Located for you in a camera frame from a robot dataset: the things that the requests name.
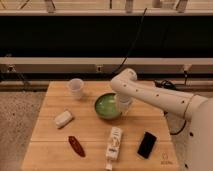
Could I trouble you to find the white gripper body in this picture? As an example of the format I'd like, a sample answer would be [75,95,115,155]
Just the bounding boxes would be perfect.
[115,94,133,115]

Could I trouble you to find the green ceramic bowl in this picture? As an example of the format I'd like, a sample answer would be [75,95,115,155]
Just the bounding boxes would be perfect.
[94,93,120,120]

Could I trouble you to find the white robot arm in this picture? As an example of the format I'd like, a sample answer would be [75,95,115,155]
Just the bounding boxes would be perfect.
[110,68,213,171]

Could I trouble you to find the black smartphone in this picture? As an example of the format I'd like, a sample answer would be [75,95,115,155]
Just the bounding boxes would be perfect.
[137,132,157,159]

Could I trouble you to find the white lotion tube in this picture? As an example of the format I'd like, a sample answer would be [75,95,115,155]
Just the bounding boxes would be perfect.
[106,127,123,171]

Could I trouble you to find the clear plastic cup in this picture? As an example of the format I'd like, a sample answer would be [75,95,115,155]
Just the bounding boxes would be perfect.
[68,78,84,100]

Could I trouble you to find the dark red chili pepper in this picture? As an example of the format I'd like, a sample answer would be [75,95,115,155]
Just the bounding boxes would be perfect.
[68,136,86,157]

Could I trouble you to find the white soap bar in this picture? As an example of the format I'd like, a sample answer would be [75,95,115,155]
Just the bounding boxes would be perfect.
[54,111,73,129]

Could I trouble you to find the white wall outlet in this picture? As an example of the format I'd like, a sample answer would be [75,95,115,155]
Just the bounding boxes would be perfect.
[97,66,103,73]

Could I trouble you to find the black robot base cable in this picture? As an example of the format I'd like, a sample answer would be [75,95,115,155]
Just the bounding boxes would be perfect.
[153,79,188,136]

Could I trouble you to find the black hanging cable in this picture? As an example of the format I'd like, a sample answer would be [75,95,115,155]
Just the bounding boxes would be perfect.
[111,7,148,74]

